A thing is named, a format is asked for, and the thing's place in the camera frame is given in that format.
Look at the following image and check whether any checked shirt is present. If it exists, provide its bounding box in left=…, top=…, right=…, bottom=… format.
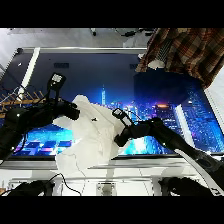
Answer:
left=135, top=27, right=224, bottom=90

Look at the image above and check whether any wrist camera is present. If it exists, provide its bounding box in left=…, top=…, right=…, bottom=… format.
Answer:
left=45, top=72, right=67, bottom=103
left=111, top=107, right=134, bottom=128

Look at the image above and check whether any black cable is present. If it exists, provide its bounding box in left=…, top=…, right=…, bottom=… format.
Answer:
left=49, top=172, right=83, bottom=197

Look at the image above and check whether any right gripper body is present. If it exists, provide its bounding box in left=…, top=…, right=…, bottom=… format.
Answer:
left=113, top=124, right=138, bottom=148

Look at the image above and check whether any white garment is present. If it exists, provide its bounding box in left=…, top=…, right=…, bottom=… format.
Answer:
left=52, top=94, right=133, bottom=177

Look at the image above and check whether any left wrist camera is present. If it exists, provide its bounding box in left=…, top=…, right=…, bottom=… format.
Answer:
left=45, top=72, right=67, bottom=103

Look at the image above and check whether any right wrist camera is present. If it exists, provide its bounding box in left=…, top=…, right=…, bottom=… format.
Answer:
left=111, top=107, right=134, bottom=128

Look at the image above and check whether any silver frame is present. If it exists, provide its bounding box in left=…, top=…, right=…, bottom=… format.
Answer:
left=0, top=46, right=224, bottom=197

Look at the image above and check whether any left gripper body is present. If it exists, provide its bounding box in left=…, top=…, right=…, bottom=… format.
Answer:
left=54, top=100, right=81, bottom=122

